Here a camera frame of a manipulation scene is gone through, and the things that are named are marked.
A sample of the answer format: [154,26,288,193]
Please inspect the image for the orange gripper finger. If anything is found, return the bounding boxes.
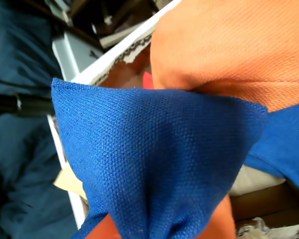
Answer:
[85,213,122,239]

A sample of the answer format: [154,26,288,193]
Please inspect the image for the blue bean bag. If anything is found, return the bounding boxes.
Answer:
[51,77,269,239]
[244,99,299,193]

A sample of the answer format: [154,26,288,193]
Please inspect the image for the large yellow bean bag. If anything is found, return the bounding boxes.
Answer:
[53,165,88,200]

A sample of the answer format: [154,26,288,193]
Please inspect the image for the small orange bean bag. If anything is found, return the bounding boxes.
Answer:
[196,194,237,239]

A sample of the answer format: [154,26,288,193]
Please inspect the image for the red bean bag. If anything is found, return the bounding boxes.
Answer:
[142,71,154,90]

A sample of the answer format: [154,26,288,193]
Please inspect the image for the cardboard box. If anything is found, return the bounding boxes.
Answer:
[52,24,299,239]

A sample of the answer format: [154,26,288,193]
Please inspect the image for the large orange bean bag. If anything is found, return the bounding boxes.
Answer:
[149,0,299,113]

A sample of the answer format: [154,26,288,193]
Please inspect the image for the grey cabinet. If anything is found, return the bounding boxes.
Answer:
[51,31,104,81]

